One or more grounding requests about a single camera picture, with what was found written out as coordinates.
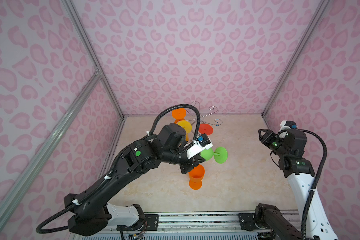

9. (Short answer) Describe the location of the yellow plastic wine glass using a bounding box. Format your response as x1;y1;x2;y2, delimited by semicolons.
177;120;192;142

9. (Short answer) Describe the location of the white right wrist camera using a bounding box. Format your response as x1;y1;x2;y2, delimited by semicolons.
280;121;298;131

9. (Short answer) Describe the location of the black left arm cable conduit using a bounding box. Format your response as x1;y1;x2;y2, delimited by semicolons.
35;103;201;234

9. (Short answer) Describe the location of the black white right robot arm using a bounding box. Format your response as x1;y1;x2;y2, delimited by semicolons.
254;128;338;240

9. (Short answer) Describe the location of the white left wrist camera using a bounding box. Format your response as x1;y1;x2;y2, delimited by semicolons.
186;134;213;159

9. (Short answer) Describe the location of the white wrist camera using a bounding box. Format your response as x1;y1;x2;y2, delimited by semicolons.
186;134;213;159
280;121;298;131

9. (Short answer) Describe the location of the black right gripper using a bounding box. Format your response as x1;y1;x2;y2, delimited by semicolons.
257;127;290;158

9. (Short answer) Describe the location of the green plastic wine glass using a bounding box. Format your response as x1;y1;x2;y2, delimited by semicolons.
200;147;228;164

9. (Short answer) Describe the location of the red plastic wine glass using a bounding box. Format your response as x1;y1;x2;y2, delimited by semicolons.
199;123;214;136

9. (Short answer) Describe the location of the aluminium corner frame post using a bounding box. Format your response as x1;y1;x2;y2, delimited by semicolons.
61;0;125;120
262;0;332;119

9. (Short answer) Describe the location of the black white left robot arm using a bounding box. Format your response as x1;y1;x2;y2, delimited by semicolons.
65;123;213;237

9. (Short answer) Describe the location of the aluminium corner frame post left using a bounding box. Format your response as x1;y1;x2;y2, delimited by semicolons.
61;0;125;120

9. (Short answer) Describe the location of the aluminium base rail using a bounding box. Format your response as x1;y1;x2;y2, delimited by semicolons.
98;209;304;240

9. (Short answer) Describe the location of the aluminium diagonal frame bar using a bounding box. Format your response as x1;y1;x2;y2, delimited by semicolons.
0;72;102;233

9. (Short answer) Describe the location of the aluminium corner frame post right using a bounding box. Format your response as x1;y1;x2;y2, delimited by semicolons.
262;0;332;119

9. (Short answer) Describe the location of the orange plastic wine glass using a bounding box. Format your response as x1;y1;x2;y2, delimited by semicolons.
172;108;187;124
189;165;205;190

